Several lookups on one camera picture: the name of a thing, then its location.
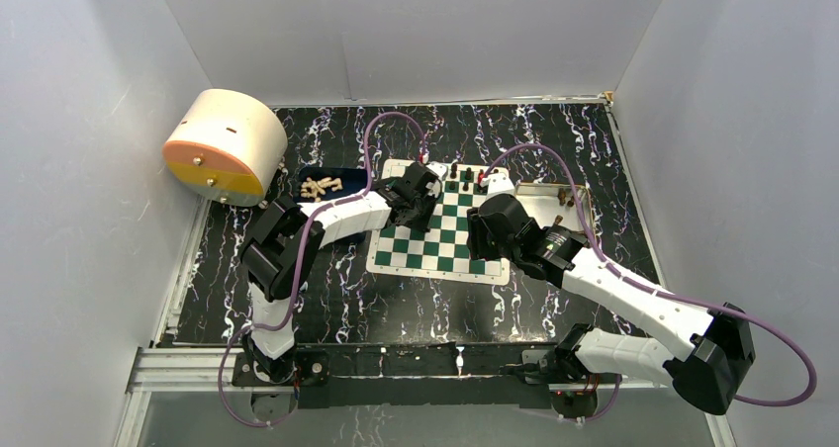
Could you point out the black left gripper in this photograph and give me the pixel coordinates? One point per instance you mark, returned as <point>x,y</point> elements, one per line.
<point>424,223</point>

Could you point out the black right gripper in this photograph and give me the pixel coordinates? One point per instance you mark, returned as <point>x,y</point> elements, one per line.
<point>475,238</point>

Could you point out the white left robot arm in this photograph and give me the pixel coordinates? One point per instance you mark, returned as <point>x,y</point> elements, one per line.
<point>280,250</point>

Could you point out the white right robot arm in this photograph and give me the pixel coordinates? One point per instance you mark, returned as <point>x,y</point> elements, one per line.
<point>703,354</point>

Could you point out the green white chess board mat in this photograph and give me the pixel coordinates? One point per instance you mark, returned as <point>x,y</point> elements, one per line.
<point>441,252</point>

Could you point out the beige rectangular tin tray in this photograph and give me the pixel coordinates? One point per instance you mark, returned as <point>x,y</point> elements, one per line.
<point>540,201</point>

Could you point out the blue square tray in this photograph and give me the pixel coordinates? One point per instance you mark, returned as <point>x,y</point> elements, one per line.
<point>353,180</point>

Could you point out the cream queen piece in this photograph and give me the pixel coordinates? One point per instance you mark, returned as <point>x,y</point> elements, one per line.
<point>332,184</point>

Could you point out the cream pawn piece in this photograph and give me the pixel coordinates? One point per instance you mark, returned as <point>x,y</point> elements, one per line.
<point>311,190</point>

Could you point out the cream orange cylindrical drum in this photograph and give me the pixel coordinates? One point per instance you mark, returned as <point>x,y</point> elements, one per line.
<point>227,148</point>

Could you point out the black base frame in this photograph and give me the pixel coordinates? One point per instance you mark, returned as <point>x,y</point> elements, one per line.
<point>528,375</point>

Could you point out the aluminium rail frame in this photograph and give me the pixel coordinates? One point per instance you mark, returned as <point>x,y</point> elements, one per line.
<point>179,369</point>

